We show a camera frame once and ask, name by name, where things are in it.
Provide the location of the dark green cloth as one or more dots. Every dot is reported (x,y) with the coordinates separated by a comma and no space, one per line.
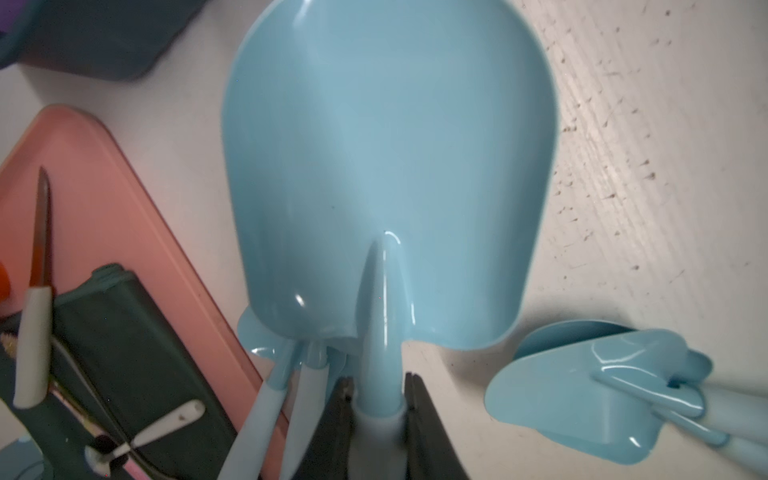
(115,353)

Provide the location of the teal storage box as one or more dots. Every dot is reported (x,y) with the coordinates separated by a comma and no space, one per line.
(104,40)

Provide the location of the pink cutting board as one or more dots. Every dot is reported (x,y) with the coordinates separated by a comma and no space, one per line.
(101,215)

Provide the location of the white handled small spoon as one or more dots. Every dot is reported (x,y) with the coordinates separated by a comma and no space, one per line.
(184,415)

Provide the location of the light blue shovel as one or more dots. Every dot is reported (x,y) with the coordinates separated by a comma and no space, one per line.
(321,365)
(258,449)
(607,390)
(388,164)

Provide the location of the white handled knife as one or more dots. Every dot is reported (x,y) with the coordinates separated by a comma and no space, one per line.
(35,327)

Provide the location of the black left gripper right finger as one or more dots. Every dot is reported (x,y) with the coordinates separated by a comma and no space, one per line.
(430,454)

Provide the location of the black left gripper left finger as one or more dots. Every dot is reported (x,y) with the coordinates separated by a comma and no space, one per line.
(327,454)

